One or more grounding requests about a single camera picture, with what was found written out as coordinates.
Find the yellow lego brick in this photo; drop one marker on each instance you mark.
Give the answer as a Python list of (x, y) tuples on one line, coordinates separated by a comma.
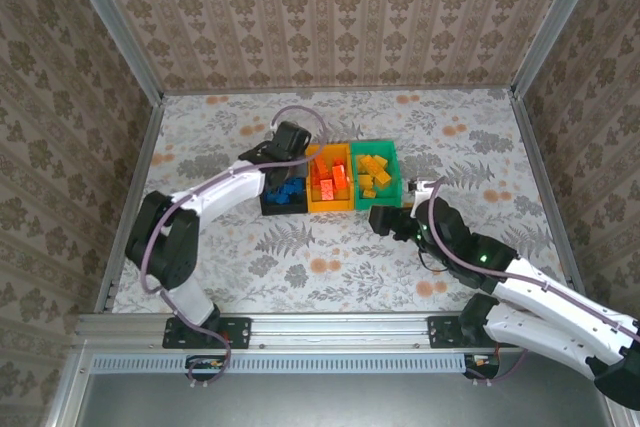
[(369, 193), (383, 178), (365, 181), (379, 162), (364, 163)]

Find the red-orange studded lego brick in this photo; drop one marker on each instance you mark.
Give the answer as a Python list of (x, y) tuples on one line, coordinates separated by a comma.
[(326, 190)]

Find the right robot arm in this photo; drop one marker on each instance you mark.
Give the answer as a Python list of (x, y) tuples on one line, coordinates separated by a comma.
[(550, 307)]

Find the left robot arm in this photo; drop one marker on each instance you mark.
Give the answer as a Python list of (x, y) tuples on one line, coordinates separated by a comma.
[(225, 192)]

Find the green plastic bin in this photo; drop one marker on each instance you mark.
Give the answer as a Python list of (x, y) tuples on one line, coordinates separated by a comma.
[(387, 199)]

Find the yellow plastic bin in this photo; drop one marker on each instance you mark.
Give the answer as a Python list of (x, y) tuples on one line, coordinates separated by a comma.
[(330, 206)]

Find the black plastic bin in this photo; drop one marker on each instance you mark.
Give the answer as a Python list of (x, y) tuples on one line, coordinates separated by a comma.
[(282, 209)]

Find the floral patterned table cover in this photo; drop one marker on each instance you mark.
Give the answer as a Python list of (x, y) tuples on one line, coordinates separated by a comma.
[(450, 147)]

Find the small yellow power connector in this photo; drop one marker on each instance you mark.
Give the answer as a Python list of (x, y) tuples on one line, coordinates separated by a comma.
[(481, 361), (214, 363)]

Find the grey metal sheet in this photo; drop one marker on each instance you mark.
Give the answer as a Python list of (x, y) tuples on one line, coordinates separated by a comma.
[(325, 402)]

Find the thin aluminium rail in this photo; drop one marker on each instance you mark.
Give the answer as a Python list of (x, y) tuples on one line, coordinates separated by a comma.
[(350, 90)]

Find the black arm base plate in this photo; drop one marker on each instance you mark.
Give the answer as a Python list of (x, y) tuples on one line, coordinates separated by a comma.
[(235, 332), (442, 332)]

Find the wide aluminium mounting rail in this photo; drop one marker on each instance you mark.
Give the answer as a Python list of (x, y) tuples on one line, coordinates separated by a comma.
[(325, 332)]

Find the aluminium side rail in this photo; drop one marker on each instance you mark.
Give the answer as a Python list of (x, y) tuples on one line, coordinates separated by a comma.
[(535, 147), (144, 147)]

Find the aluminium frame post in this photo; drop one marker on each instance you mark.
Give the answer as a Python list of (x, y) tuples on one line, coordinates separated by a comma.
[(116, 22), (556, 22)]

